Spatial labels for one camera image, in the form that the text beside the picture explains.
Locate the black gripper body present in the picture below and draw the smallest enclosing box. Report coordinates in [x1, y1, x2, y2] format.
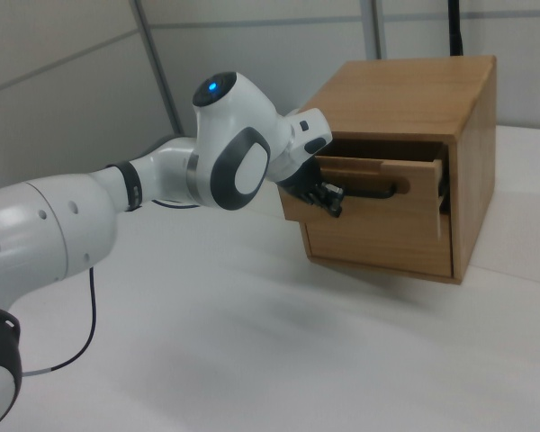
[276, 158, 326, 203]

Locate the wooden drawer with black handle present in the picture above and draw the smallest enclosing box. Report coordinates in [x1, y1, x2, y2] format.
[278, 138, 452, 240]

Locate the wooden cabinet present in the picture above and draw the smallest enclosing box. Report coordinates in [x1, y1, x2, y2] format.
[295, 55, 498, 286]

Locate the black pole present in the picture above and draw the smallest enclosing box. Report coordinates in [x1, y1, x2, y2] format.
[446, 0, 468, 58]

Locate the grey partition post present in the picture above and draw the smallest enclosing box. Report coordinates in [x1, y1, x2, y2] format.
[131, 0, 185, 137]
[367, 0, 387, 60]

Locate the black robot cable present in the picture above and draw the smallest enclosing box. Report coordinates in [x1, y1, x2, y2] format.
[21, 197, 200, 378]

